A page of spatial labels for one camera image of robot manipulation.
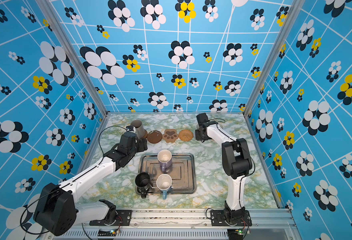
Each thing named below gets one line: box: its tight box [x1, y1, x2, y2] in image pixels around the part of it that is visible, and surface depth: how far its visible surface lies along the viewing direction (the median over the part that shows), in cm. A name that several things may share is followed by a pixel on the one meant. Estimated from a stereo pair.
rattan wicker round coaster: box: [178, 129, 194, 142], surface depth 108 cm
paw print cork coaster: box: [162, 129, 179, 143], surface depth 107 cm
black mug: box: [135, 172, 151, 199], surface depth 81 cm
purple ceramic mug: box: [157, 149, 173, 172], surface depth 91 cm
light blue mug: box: [156, 173, 173, 200], surface depth 78 cm
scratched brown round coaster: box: [147, 130, 163, 144], surface depth 107 cm
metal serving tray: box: [138, 153, 197, 194], surface depth 93 cm
